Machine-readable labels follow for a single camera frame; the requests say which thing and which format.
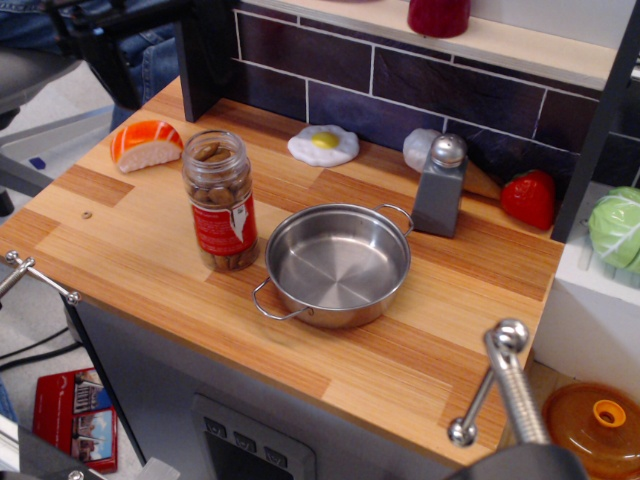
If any toy fried egg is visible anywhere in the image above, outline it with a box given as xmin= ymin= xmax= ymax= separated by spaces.
xmin=287 ymin=125 xmax=360 ymax=168

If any grey salt shaker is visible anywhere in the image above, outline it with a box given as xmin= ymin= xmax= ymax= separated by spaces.
xmin=411 ymin=133 xmax=468 ymax=238

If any stainless steel pot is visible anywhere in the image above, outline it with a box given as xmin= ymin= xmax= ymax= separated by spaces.
xmin=252 ymin=203 xmax=414 ymax=329

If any person leg in jeans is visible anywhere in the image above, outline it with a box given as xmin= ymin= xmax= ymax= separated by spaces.
xmin=1 ymin=1 xmax=179 ymax=103

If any red booklet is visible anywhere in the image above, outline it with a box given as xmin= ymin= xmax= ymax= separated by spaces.
xmin=32 ymin=368 xmax=118 ymax=474

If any green toy cabbage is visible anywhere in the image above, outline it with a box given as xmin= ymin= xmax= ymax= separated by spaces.
xmin=588 ymin=187 xmax=639 ymax=274

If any dark red cup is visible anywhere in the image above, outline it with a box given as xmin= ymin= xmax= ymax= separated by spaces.
xmin=407 ymin=0 xmax=471 ymax=38

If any orange pot lid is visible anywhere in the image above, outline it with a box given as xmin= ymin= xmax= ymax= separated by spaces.
xmin=542 ymin=383 xmax=639 ymax=479

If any red toy strawberry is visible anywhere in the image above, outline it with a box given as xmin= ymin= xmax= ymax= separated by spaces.
xmin=500 ymin=170 xmax=556 ymax=230

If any black cable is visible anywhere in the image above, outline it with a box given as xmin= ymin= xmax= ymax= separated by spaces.
xmin=0 ymin=327 xmax=82 ymax=372

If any right metal clamp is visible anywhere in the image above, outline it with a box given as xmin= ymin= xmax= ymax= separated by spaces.
xmin=447 ymin=318 xmax=589 ymax=480

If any clear almond jar red label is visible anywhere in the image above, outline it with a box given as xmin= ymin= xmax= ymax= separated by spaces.
xmin=182 ymin=130 xmax=259 ymax=272

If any grey oven control panel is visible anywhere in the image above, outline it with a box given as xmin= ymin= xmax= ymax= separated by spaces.
xmin=191 ymin=394 xmax=317 ymax=480

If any left metal clamp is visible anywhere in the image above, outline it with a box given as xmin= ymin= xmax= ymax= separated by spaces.
xmin=1 ymin=250 xmax=82 ymax=306

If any toy ice cream cone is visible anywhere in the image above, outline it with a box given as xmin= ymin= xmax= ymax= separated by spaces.
xmin=403 ymin=128 xmax=501 ymax=200

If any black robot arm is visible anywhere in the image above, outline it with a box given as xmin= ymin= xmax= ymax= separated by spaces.
xmin=39 ymin=1 xmax=192 ymax=110

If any toy salmon sushi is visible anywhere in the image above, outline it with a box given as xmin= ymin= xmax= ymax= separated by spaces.
xmin=110 ymin=120 xmax=184 ymax=173

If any metal clamp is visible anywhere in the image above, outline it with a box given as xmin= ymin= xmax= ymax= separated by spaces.
xmin=1 ymin=250 xmax=82 ymax=306
xmin=447 ymin=318 xmax=589 ymax=480

